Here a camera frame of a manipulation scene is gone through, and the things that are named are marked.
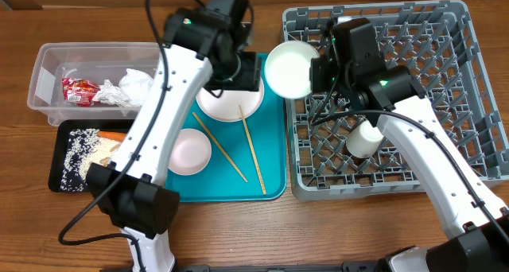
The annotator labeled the wooden chopstick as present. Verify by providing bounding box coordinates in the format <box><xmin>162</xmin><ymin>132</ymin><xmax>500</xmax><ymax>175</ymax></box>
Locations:
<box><xmin>192</xmin><ymin>111</ymin><xmax>248</xmax><ymax>183</ymax></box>
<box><xmin>238</xmin><ymin>105</ymin><xmax>266</xmax><ymax>195</ymax></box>

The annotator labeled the black waste tray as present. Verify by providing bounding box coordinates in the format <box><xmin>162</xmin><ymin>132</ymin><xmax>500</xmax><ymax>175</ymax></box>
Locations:
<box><xmin>48</xmin><ymin>119</ymin><xmax>134</xmax><ymax>193</ymax></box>

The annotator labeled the red snack wrapper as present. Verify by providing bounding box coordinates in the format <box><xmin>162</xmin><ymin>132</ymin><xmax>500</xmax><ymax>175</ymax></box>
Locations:
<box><xmin>62</xmin><ymin>77</ymin><xmax>100</xmax><ymax>107</ymax></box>

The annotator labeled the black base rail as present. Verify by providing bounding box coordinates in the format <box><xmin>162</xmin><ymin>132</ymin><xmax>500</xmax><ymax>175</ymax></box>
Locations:
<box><xmin>99</xmin><ymin>260</ymin><xmax>383</xmax><ymax>272</ymax></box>

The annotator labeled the orange carrot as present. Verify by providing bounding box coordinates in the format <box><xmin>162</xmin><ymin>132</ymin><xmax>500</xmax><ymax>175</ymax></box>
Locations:
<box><xmin>97</xmin><ymin>130</ymin><xmax>126</xmax><ymax>142</ymax></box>

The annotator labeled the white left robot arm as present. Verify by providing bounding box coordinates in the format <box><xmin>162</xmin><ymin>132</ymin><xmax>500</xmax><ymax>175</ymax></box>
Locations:
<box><xmin>86</xmin><ymin>0</ymin><xmax>261</xmax><ymax>271</ymax></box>

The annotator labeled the teal plastic tray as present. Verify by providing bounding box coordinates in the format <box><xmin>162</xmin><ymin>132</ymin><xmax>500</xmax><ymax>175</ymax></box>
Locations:
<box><xmin>165</xmin><ymin>52</ymin><xmax>288</xmax><ymax>204</ymax></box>

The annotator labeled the cream plastic cup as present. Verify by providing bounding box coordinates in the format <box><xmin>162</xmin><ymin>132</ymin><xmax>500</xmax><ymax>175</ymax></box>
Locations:
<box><xmin>346</xmin><ymin>120</ymin><xmax>383</xmax><ymax>158</ymax></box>

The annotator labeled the grey dishwasher rack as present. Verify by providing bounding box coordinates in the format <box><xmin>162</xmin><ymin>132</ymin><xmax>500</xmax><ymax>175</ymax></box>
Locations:
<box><xmin>282</xmin><ymin>0</ymin><xmax>508</xmax><ymax>201</ymax></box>

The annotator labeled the white tissue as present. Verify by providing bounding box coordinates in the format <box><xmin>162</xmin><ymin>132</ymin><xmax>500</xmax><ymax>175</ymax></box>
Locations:
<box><xmin>119</xmin><ymin>68</ymin><xmax>153</xmax><ymax>107</ymax></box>

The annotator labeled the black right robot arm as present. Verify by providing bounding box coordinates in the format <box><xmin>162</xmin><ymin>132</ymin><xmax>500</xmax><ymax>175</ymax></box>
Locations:
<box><xmin>309</xmin><ymin>17</ymin><xmax>508</xmax><ymax>271</ymax></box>

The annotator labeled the clear plastic waste bin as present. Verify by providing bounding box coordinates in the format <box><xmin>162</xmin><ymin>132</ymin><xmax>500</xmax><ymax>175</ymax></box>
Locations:
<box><xmin>27</xmin><ymin>42</ymin><xmax>159</xmax><ymax>126</ymax></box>

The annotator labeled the white round plate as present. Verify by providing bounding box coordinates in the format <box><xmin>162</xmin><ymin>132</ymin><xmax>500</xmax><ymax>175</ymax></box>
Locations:
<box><xmin>196</xmin><ymin>80</ymin><xmax>265</xmax><ymax>122</ymax></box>

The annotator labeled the white rice pile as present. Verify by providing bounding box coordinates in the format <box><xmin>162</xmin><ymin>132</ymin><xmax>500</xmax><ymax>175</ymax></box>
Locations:
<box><xmin>71</xmin><ymin>130</ymin><xmax>121</xmax><ymax>183</ymax></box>

